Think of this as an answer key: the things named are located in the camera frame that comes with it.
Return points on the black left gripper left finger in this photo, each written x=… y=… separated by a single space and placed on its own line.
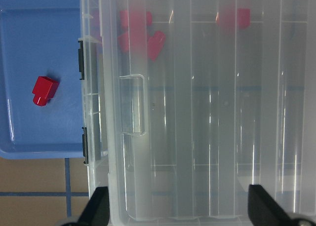
x=97 y=210

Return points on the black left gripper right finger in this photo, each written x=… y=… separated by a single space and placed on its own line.
x=263 y=210

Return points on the red block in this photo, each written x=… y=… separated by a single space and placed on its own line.
x=132 y=40
x=134 y=18
x=44 y=90
x=155 y=45
x=229 y=18

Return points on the clear plastic storage box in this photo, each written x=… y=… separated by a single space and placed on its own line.
x=178 y=140

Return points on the red block in box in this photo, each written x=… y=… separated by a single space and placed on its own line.
x=134 y=18
x=155 y=45
x=132 y=40
x=229 y=18

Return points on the blue plastic tray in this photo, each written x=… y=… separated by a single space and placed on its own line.
x=40 y=38

